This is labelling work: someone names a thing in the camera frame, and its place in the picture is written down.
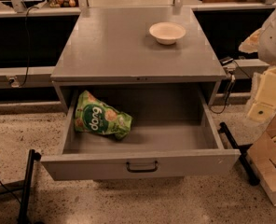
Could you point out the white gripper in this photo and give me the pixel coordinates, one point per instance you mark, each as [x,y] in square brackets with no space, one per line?
[274,42]

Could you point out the green rice chip bag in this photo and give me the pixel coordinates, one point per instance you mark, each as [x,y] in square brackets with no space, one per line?
[95,116]

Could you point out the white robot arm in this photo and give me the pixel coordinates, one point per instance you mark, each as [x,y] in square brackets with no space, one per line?
[267,41]

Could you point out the grey open top drawer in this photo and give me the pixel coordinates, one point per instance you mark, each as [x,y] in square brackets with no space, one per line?
[171,125]

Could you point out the grey cabinet counter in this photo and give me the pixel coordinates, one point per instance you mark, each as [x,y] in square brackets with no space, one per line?
[112,45]

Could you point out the cardboard box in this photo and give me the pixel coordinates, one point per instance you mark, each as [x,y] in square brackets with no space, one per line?
[262,157]

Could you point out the black right stand leg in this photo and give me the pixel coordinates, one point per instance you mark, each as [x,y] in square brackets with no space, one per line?
[252,178]

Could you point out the black stand leg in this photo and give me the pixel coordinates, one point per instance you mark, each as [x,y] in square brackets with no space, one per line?
[33,156]
[252,178]

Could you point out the white paper bowl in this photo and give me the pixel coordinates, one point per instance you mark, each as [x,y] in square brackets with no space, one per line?
[167,33]

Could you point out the black left stand leg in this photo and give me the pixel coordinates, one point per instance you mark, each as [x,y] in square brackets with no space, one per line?
[33,156]

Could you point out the black drawer handle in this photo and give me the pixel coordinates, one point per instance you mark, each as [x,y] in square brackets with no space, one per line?
[140,168]

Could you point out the white wall outlet left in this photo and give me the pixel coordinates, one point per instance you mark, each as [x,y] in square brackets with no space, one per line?
[13,81]

